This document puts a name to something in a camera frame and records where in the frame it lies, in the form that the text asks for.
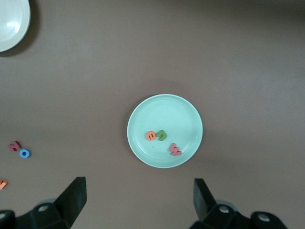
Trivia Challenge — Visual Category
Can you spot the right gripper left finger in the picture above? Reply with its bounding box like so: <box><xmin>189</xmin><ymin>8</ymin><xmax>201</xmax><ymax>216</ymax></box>
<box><xmin>0</xmin><ymin>177</ymin><xmax>87</xmax><ymax>229</ymax></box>

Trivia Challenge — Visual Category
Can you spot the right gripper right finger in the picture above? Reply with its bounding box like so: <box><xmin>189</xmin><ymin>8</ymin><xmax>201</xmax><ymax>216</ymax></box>
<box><xmin>190</xmin><ymin>178</ymin><xmax>289</xmax><ymax>229</ymax></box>

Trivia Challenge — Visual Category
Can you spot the pink foam letter w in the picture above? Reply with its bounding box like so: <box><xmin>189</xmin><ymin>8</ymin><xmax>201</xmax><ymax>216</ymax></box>
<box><xmin>169</xmin><ymin>143</ymin><xmax>183</xmax><ymax>157</ymax></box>

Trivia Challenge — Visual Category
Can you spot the green foam letter n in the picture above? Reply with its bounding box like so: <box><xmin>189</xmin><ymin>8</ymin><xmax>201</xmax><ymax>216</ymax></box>
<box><xmin>155</xmin><ymin>130</ymin><xmax>167</xmax><ymax>142</ymax></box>

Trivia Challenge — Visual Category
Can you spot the orange foam letter e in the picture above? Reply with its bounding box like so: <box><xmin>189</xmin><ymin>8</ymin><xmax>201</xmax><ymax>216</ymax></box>
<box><xmin>144</xmin><ymin>130</ymin><xmax>157</xmax><ymax>142</ymax></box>

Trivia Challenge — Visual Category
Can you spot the dark red foam letter z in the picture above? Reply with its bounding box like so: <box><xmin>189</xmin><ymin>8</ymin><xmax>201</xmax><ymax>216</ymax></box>
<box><xmin>8</xmin><ymin>141</ymin><xmax>22</xmax><ymax>152</ymax></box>

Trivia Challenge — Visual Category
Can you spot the green plate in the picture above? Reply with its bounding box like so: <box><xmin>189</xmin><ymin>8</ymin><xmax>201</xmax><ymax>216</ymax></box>
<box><xmin>126</xmin><ymin>94</ymin><xmax>203</xmax><ymax>169</ymax></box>

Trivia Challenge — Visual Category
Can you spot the beige plate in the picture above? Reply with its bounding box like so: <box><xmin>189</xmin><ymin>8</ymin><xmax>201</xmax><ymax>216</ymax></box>
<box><xmin>0</xmin><ymin>0</ymin><xmax>31</xmax><ymax>52</ymax></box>

